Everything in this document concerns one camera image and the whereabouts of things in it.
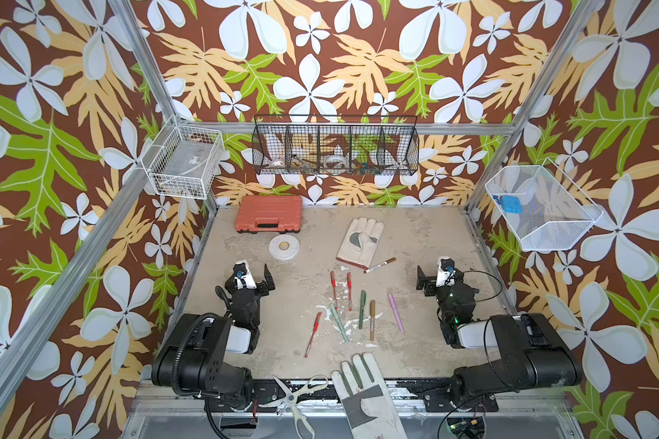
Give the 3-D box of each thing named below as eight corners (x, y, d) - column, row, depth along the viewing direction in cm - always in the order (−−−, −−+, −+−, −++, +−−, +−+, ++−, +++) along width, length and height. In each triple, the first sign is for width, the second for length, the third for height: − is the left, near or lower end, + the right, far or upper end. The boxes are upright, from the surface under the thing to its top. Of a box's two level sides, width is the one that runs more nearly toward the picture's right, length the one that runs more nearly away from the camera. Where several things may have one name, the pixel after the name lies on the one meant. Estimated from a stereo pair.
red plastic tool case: (236, 235, 113) (233, 226, 109) (245, 203, 125) (242, 194, 121) (300, 235, 113) (299, 227, 109) (303, 203, 125) (302, 195, 121)
